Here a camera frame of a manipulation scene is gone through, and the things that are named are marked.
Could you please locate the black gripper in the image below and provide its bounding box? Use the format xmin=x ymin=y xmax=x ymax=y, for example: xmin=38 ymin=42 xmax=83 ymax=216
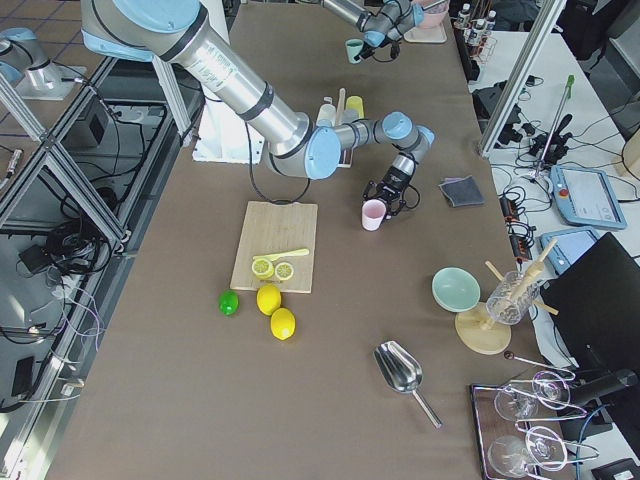
xmin=362 ymin=153 xmax=416 ymax=220
xmin=358 ymin=39 xmax=400 ymax=61

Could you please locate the mint green plastic cup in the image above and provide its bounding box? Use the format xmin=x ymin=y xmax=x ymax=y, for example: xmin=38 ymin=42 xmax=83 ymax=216
xmin=344 ymin=38 xmax=364 ymax=64

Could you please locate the pink plastic cup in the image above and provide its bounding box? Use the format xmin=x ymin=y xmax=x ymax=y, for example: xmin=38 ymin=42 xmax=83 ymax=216
xmin=361 ymin=199 xmax=386 ymax=231

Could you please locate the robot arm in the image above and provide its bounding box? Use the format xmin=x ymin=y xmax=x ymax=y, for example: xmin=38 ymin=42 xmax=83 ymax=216
xmin=320 ymin=0 xmax=424 ymax=61
xmin=81 ymin=0 xmax=435 ymax=218

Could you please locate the yellow plastic cup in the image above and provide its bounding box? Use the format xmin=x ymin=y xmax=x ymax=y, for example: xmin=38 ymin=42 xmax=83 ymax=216
xmin=345 ymin=95 xmax=364 ymax=119

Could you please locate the beige plastic tray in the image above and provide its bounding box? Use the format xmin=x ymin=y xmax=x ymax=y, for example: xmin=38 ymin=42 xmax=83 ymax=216
xmin=404 ymin=24 xmax=447 ymax=44

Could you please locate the pink bowl with ice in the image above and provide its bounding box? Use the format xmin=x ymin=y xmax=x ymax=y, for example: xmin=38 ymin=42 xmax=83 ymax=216
xmin=417 ymin=0 xmax=450 ymax=28

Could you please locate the grey folded cloth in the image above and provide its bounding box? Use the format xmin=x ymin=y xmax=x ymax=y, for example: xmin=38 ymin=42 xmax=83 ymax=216
xmin=439 ymin=176 xmax=485 ymax=208

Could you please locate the metal muddler in bowl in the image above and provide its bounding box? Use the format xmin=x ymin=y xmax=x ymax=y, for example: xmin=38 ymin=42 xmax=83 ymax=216
xmin=423 ymin=0 xmax=448 ymax=10

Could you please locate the bottled drink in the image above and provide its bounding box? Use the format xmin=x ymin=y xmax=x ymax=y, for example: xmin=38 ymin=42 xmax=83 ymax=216
xmin=455 ymin=3 xmax=471 ymax=30
xmin=466 ymin=18 xmax=486 ymax=47

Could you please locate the yellow plastic knife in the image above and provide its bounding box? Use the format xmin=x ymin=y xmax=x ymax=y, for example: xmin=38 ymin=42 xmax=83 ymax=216
xmin=252 ymin=248 xmax=310 ymax=261

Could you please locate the mint green bowl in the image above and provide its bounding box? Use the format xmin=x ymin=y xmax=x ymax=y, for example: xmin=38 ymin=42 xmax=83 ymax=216
xmin=432 ymin=267 xmax=480 ymax=313

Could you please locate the wooden cutting board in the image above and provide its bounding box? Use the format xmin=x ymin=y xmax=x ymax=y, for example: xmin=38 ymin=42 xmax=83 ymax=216
xmin=230 ymin=201 xmax=318 ymax=293

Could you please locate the lemon slice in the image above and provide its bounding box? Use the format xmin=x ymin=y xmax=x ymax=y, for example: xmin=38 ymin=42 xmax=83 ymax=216
xmin=251 ymin=257 xmax=275 ymax=280
xmin=274 ymin=261 xmax=295 ymax=282

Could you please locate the whole yellow lemon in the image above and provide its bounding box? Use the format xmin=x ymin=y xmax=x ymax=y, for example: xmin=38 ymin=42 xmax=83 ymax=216
xmin=256 ymin=284 xmax=282 ymax=316
xmin=270 ymin=307 xmax=296 ymax=340

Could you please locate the wooden mug tree stand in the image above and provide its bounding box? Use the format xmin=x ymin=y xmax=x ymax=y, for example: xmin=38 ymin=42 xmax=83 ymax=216
xmin=455 ymin=240 xmax=559 ymax=355

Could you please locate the clear textured glass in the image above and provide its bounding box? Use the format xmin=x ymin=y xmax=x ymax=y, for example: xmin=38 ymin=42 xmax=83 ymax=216
xmin=486 ymin=271 xmax=539 ymax=325

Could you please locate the metal scoop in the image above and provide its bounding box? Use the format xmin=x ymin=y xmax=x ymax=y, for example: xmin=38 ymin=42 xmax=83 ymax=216
xmin=374 ymin=340 xmax=443 ymax=429

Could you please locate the blue teach pendant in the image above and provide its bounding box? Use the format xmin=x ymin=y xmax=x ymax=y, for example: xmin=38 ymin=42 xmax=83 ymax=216
xmin=539 ymin=226 xmax=600 ymax=275
xmin=549 ymin=165 xmax=627 ymax=230

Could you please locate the green lime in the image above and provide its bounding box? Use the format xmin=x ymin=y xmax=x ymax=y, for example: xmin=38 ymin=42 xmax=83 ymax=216
xmin=218 ymin=290 xmax=239 ymax=316

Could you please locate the reacher grabber tool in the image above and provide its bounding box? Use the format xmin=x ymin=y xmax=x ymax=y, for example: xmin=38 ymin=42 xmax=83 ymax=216
xmin=531 ymin=74 xmax=575 ymax=181

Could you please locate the black monitor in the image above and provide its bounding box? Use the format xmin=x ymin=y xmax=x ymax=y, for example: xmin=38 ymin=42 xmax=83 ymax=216
xmin=542 ymin=233 xmax=639 ymax=372

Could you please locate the wine glass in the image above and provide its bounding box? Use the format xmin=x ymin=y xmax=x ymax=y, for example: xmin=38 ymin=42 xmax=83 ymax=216
xmin=488 ymin=426 xmax=568 ymax=479
xmin=494 ymin=370 xmax=570 ymax=421

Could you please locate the white camera stand base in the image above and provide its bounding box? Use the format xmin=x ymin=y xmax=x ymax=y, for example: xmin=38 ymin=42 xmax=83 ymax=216
xmin=191 ymin=0 xmax=264 ymax=165

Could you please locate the aluminium frame post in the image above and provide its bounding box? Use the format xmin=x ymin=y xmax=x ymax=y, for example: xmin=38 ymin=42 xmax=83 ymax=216
xmin=478 ymin=0 xmax=566 ymax=160

